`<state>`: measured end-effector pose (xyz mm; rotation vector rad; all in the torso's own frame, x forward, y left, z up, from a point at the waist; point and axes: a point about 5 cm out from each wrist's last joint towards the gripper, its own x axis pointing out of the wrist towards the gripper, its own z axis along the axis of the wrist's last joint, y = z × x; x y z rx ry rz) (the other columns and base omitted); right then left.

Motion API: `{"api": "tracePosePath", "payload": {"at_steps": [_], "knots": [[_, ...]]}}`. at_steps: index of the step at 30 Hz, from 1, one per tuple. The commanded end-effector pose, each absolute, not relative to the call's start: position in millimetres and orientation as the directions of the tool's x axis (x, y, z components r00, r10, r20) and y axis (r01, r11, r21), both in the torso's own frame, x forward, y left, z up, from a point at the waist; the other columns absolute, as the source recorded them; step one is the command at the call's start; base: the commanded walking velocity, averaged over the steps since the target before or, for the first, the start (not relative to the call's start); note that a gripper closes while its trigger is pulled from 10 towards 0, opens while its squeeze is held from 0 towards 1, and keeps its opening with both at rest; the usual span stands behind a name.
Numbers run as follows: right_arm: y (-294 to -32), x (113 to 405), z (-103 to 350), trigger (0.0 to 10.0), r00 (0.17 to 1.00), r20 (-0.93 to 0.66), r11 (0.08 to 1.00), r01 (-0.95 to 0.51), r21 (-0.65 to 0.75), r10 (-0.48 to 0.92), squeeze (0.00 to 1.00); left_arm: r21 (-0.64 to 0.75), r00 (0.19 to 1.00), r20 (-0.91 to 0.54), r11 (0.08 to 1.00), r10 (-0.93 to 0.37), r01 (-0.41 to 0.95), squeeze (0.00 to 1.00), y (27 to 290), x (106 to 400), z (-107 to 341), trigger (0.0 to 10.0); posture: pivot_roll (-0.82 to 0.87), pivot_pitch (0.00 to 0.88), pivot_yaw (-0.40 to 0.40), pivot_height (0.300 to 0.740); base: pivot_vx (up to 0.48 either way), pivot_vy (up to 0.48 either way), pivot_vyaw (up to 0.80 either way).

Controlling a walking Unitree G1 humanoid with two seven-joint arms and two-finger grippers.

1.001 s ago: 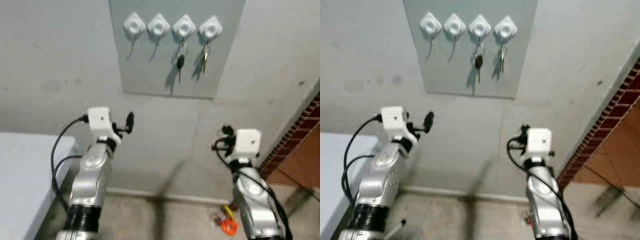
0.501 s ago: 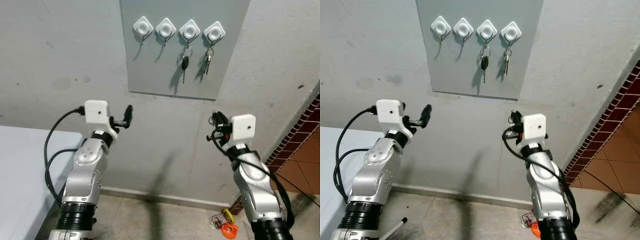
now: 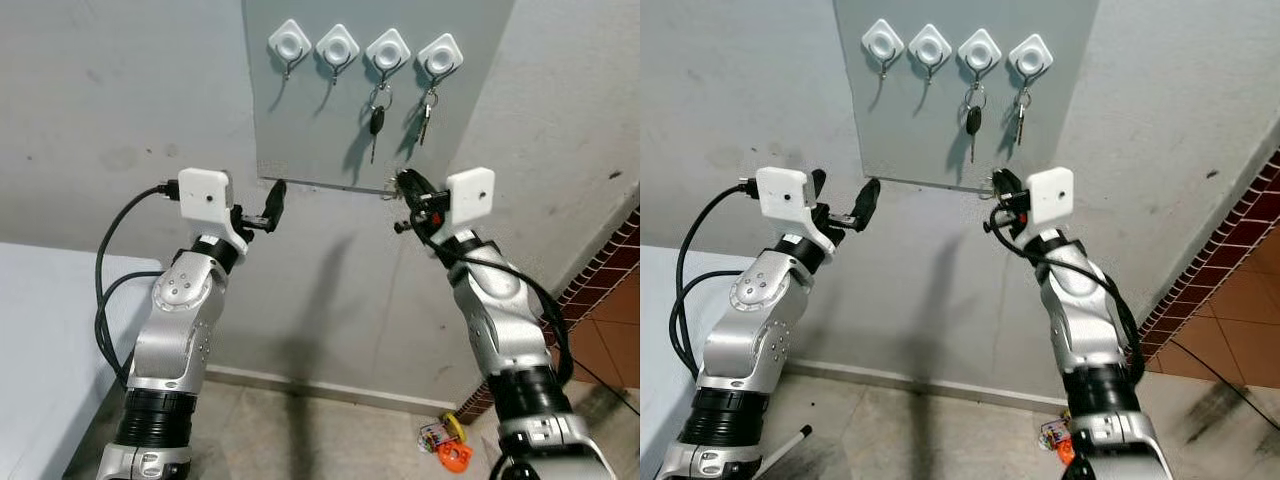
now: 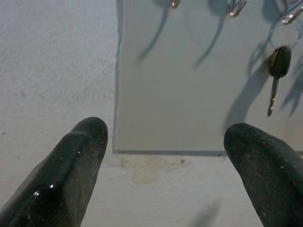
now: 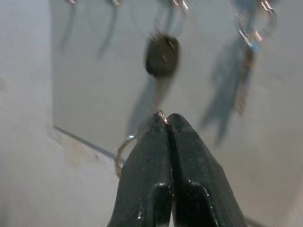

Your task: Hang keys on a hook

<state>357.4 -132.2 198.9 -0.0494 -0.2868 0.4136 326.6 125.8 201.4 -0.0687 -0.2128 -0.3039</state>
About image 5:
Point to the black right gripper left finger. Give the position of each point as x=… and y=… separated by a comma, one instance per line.
x=146, y=165

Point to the grey key hook board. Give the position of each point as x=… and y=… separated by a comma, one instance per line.
x=94, y=82

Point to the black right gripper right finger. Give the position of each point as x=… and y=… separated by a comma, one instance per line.
x=198, y=170

